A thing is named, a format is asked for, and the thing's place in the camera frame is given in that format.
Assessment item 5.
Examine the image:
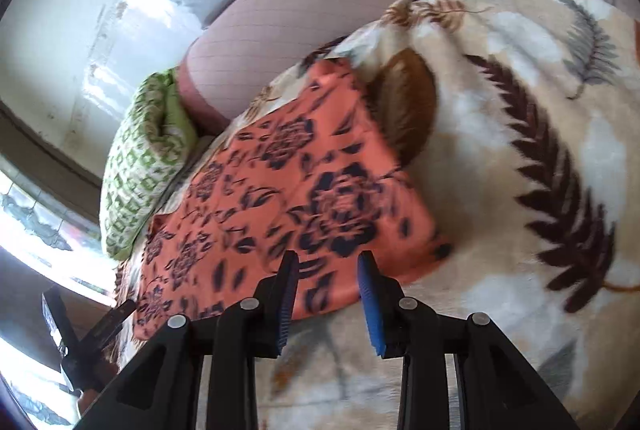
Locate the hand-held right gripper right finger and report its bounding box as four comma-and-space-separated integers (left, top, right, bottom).
357, 251, 583, 430

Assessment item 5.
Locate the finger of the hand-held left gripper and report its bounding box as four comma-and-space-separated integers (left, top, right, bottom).
75, 299, 137, 357
42, 286, 83, 352

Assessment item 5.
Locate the wooden door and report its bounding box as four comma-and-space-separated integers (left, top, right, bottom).
0, 100, 123, 430

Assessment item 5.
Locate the leaf print fleece blanket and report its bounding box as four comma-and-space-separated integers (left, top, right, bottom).
115, 0, 640, 430

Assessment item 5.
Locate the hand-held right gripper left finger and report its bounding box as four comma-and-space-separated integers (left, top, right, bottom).
75, 251, 300, 430

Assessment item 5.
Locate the pink bolster cushion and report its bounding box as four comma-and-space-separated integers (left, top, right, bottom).
177, 0, 488, 135

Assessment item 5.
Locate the green checkered pillow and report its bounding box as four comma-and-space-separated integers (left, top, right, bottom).
100, 67, 201, 261

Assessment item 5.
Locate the orange floral garment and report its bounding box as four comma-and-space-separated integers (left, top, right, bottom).
132, 58, 453, 342

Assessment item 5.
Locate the stained glass door pane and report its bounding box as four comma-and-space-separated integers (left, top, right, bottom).
0, 170, 117, 293

